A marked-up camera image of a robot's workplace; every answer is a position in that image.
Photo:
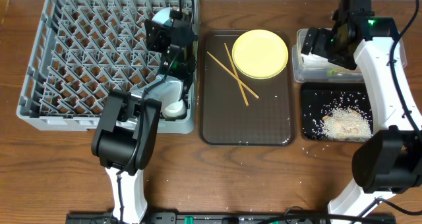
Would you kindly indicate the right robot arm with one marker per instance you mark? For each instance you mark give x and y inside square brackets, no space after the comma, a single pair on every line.
[389,163]

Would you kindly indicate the yellow plate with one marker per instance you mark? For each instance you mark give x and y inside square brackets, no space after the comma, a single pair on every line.
[260,54]

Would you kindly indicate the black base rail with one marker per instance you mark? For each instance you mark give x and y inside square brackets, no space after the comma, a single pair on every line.
[174,218]

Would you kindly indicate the white paper cup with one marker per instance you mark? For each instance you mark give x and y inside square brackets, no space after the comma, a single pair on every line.
[176,110]

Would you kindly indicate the light blue bowl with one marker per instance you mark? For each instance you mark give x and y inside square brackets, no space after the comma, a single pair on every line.
[163,18]

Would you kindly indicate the white pink bowl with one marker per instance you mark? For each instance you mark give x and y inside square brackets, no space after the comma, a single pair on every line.
[168,92]

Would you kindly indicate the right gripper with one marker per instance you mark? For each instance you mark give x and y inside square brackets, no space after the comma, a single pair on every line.
[318,47]

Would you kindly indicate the green snack wrapper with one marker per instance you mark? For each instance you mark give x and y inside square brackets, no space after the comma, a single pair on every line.
[343,73]

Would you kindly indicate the black plastic tray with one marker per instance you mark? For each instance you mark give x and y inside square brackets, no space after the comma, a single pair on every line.
[313,102]

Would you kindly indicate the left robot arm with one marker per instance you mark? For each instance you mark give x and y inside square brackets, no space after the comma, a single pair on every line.
[126,134]

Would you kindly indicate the clear plastic bin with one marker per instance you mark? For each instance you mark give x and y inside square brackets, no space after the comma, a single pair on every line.
[316,74]

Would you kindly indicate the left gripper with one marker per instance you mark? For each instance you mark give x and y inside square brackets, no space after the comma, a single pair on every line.
[159,35]

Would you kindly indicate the rice and peanut pile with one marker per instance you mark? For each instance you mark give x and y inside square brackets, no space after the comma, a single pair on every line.
[346,125]

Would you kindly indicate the dark brown serving tray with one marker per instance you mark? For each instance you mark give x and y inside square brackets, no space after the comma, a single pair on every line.
[224,119]

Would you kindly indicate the grey dish rack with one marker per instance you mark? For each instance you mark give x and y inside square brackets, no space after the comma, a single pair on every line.
[83,50]

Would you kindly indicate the white paper napkin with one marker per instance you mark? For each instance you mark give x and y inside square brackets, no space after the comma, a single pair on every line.
[311,60]

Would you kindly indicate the wooden chopstick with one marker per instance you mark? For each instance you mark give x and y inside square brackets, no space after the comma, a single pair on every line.
[236,74]
[232,74]

